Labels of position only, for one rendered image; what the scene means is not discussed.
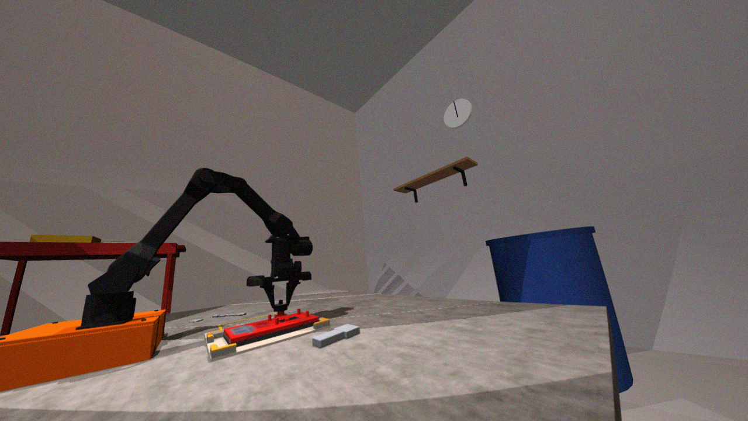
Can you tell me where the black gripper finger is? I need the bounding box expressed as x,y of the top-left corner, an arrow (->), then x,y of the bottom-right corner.
260,285 -> 275,309
286,282 -> 301,306

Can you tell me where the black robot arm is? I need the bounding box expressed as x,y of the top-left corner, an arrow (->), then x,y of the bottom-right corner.
75,168 -> 313,330

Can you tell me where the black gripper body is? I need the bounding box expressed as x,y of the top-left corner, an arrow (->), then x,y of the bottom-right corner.
246,256 -> 311,287

